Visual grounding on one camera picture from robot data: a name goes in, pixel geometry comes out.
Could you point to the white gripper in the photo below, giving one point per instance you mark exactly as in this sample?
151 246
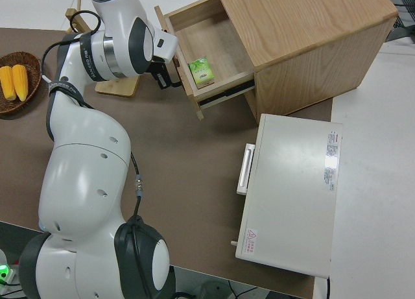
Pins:
167 49

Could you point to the wooden drawer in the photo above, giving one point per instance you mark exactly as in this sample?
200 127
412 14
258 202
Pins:
210 46

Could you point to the green tea box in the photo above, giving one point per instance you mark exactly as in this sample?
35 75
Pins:
201 70

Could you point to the wooden stand with square base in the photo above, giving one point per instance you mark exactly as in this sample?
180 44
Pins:
116 88

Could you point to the brown table mat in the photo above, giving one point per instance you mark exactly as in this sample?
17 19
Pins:
181 169

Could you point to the wooden block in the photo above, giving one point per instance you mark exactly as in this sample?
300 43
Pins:
69 13

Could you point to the round wicker basket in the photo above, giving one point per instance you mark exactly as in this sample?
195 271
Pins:
33 83

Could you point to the yellow corn cob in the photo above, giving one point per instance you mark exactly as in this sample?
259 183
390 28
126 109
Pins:
7 83
20 83

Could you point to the wooden cabinet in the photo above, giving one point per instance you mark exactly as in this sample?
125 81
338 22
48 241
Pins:
308 36

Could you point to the white toaster oven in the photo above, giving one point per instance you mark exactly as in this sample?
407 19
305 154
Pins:
291 188

